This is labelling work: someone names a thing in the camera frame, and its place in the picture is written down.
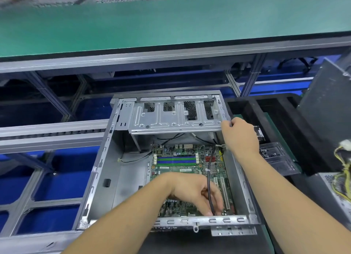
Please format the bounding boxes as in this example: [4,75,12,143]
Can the yellow black cable bundle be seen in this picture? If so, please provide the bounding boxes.
[331,140,351,204]

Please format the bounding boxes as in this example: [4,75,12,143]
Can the green conveyor belt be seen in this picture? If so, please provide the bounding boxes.
[0,0,351,62]

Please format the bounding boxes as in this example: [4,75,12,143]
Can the green motherboard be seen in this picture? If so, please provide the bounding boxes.
[147,144,238,219]

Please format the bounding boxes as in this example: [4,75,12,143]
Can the person's left hand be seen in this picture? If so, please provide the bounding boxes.
[158,171,226,218]

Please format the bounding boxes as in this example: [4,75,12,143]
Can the grey flat metal rail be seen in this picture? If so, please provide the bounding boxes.
[0,119,110,155]

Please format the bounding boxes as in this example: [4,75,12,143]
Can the person's left forearm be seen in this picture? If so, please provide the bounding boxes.
[61,173,176,254]

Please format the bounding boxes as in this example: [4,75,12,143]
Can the person's right hand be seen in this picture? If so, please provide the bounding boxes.
[220,116,261,165]

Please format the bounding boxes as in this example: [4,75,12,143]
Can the grey metal computer case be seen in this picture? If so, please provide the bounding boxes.
[76,90,262,238]

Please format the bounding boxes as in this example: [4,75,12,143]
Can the grey power supply unit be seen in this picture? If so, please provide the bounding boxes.
[314,171,351,231]

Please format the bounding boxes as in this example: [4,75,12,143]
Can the clear plastic screw tray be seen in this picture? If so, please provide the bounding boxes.
[258,141,302,177]

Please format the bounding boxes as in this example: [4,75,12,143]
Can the black CPU cooler fan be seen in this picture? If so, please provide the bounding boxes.
[253,124,267,144]

